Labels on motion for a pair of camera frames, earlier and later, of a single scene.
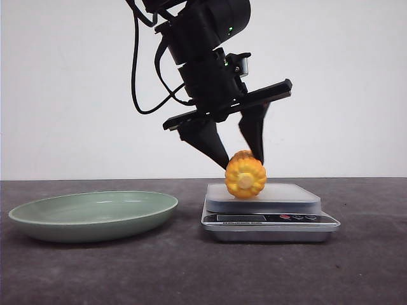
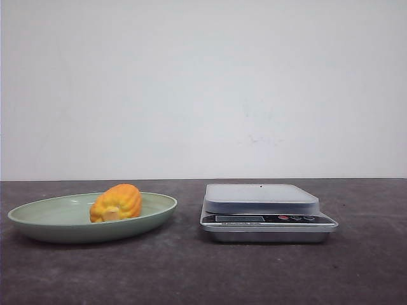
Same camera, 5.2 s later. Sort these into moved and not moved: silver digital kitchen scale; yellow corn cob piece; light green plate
Moved: yellow corn cob piece
Not moved: silver digital kitchen scale; light green plate
